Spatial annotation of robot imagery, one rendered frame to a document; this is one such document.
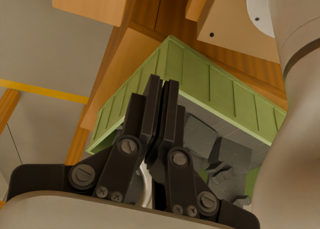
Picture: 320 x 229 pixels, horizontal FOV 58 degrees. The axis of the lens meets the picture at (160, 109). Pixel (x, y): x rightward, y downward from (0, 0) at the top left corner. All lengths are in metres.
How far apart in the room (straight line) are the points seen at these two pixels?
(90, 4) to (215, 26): 0.24
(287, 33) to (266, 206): 0.22
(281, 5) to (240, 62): 0.46
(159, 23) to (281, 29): 0.45
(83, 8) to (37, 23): 1.32
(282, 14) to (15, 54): 1.92
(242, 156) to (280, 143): 0.68
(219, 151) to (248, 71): 0.27
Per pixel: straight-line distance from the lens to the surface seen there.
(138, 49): 0.79
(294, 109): 0.34
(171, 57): 0.69
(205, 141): 0.91
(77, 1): 0.61
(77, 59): 2.02
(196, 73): 0.72
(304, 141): 0.34
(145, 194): 0.84
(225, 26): 0.58
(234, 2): 0.55
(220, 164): 0.94
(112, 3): 0.59
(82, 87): 2.21
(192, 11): 0.64
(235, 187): 1.05
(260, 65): 0.97
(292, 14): 0.44
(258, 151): 1.06
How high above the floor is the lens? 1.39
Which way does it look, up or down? 39 degrees down
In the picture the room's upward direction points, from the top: 172 degrees counter-clockwise
